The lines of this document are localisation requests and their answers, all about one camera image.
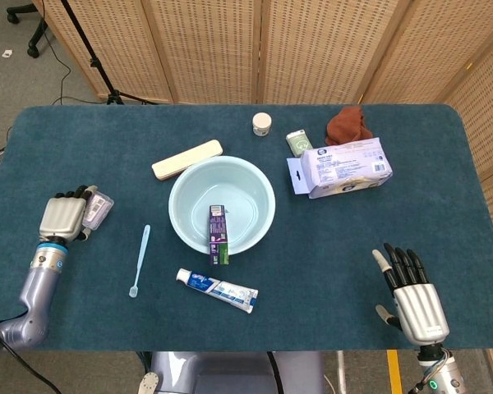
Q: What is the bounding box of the white blue toothpaste tube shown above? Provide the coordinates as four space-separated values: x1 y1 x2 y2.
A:
175 268 259 314

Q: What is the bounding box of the black tripod stand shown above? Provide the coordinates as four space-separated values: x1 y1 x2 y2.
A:
59 0 158 106

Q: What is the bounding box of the clear case with purple contents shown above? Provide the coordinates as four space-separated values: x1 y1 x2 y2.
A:
81 188 115 230

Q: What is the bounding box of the lavender tissue pack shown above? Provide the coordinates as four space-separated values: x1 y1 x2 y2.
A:
286 136 394 200

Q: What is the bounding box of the white cream jar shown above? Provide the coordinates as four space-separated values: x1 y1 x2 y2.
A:
252 112 273 138

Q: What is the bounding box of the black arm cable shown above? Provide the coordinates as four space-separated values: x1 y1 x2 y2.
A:
0 339 63 394

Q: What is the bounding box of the black torso cable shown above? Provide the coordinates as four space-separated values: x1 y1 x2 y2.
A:
266 351 283 394

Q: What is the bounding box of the black office chair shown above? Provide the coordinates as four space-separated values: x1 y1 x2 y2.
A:
6 0 49 58

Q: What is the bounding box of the brown cloth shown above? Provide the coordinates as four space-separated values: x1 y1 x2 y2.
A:
325 105 374 147

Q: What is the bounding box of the teal table cloth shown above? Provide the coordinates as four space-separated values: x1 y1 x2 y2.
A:
0 104 493 353

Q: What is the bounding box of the light blue toothbrush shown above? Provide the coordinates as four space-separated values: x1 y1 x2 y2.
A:
128 224 151 299

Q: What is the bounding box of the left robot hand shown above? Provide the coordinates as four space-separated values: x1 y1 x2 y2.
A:
39 184 99 244

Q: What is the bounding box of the small green wrapped packet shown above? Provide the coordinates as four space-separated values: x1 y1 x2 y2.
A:
285 129 314 158

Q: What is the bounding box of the cream toothbrush case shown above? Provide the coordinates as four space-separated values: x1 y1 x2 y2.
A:
150 139 224 181

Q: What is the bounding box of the purple green carton box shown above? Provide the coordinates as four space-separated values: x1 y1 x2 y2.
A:
207 204 230 266

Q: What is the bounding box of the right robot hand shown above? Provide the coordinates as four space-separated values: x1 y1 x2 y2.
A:
371 242 451 345

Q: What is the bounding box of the thin black floor cable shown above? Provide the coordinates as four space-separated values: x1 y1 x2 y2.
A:
39 0 108 106

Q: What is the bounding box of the grey table leg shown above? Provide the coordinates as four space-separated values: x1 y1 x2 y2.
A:
337 350 348 394

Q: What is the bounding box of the light blue plastic basin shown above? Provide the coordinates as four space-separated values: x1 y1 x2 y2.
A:
168 155 277 255

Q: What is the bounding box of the grey robot torso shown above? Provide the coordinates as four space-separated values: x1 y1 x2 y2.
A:
137 350 325 394

